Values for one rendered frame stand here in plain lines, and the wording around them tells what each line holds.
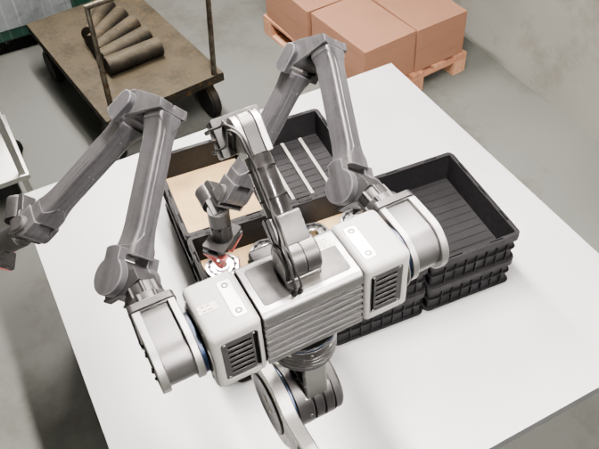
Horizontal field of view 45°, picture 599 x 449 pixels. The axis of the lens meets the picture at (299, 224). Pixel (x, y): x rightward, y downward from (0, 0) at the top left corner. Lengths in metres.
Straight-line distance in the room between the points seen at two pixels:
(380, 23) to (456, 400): 2.44
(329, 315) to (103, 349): 1.10
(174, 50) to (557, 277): 2.46
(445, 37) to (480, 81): 0.36
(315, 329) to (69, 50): 3.15
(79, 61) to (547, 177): 2.50
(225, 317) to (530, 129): 3.01
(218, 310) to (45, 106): 3.32
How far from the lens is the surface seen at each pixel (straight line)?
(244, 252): 2.24
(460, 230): 2.30
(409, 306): 2.18
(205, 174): 2.50
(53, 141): 4.18
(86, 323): 2.35
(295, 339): 1.32
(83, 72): 4.04
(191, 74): 3.86
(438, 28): 4.09
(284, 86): 1.74
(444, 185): 2.44
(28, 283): 3.49
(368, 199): 1.46
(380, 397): 2.08
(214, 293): 1.26
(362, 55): 3.84
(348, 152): 1.54
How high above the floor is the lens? 2.51
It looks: 47 degrees down
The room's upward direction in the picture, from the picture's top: 4 degrees counter-clockwise
